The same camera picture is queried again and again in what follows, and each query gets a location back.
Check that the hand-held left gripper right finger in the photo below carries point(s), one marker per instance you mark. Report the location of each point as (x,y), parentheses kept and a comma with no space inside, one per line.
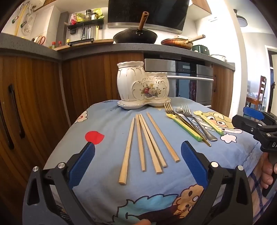
(193,164)

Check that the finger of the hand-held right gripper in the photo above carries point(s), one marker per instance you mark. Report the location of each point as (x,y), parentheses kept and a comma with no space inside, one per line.
(244,124)
(253,112)

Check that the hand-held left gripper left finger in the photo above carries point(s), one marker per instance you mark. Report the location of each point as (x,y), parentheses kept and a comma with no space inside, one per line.
(83,164)

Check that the bamboo chopstick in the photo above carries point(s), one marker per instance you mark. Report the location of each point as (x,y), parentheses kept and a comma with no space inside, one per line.
(127,151)
(157,149)
(151,151)
(140,145)
(164,140)

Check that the silver fork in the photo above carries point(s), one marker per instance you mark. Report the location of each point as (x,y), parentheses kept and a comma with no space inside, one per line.
(186,109)

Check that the gold fork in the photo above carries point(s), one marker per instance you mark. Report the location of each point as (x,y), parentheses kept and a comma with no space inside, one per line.
(169,108)

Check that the white floral ceramic utensil holder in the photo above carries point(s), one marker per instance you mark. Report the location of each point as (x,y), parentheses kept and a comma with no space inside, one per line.
(129,82)

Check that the person's right hand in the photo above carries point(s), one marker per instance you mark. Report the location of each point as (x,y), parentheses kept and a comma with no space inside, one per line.
(266,173)

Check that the wooden dining table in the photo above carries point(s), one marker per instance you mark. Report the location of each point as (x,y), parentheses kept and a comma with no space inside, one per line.
(253,100)

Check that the wooden chair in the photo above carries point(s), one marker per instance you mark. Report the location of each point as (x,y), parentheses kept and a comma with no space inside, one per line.
(262,88)

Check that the wooden kitchen cabinet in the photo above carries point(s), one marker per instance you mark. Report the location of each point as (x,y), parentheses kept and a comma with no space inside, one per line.
(39,97)
(224,90)
(93,80)

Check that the blue cartoon printed cloth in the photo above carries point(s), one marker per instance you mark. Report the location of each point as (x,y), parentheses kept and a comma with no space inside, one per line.
(108,129)

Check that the plaid pajama clothing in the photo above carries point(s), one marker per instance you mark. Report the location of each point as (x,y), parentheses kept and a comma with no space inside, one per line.
(254,186)

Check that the white bowl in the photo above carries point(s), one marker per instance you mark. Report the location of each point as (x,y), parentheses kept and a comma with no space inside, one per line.
(218,57)

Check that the stainless steel oven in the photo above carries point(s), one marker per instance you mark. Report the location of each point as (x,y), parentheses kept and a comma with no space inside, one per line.
(184,86)

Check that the white ceramic saucer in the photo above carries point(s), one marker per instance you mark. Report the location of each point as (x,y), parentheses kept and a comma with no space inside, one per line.
(127,105)

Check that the green kitchen appliance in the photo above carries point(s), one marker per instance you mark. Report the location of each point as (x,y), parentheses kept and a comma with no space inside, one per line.
(200,49)

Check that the ceiling lamp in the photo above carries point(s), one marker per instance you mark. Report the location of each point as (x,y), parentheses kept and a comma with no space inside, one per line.
(241,20)

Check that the copper frying pan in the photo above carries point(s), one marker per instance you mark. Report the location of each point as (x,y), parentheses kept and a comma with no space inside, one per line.
(175,43)

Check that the grey speckled countertop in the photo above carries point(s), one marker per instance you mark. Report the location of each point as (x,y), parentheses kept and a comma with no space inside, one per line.
(97,50)

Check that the red cap sauce bottle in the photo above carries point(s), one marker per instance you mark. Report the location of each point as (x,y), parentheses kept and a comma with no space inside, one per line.
(53,45)

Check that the wooden cutting board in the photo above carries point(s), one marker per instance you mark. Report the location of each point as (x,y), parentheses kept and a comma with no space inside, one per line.
(101,41)

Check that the hanging metal utensil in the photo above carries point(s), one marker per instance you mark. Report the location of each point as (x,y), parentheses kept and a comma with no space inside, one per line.
(83,32)
(89,32)

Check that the yellow spatula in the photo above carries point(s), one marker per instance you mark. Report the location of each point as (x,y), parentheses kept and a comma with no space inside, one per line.
(97,32)

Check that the black wok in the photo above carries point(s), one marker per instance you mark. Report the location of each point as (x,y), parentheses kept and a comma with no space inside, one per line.
(134,37)

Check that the black range hood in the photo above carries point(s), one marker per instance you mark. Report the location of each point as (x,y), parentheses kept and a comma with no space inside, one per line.
(149,13)

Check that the red snack packet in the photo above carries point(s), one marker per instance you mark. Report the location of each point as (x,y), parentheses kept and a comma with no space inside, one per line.
(73,20)

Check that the glass spice jar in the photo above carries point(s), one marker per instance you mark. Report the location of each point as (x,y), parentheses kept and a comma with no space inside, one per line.
(94,16)
(88,14)

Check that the yellow green snack packet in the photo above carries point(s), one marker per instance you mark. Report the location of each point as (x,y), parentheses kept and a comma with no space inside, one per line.
(98,12)

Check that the wooden wall cabinet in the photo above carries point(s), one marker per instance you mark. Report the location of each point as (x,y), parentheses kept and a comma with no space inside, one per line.
(202,5)

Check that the black wall shelf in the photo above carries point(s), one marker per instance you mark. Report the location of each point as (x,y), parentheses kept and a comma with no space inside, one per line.
(86,22)

